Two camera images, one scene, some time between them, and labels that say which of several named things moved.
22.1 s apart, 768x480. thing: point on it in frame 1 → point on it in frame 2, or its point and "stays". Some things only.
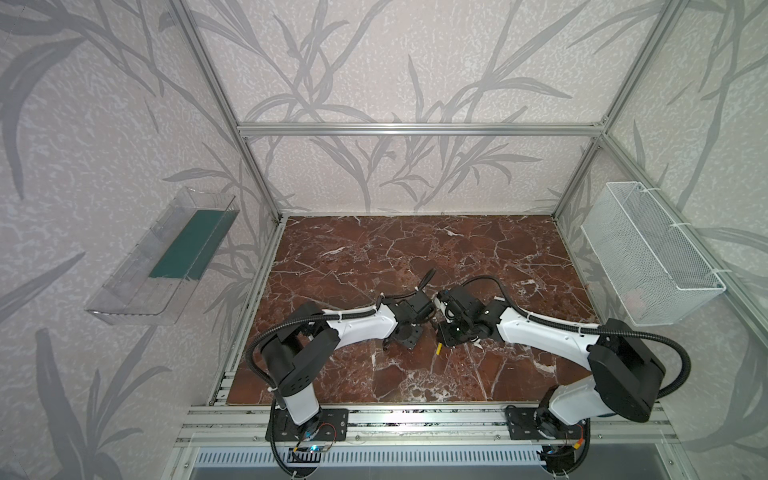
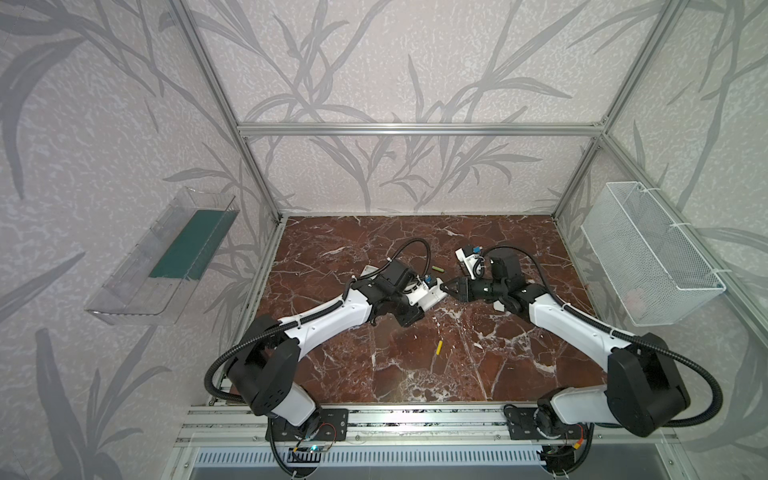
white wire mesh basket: x=652 y=265 stays
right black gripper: x=453 y=330 → x=471 y=288
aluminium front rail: x=608 y=425 stays
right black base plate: x=521 y=426 stays
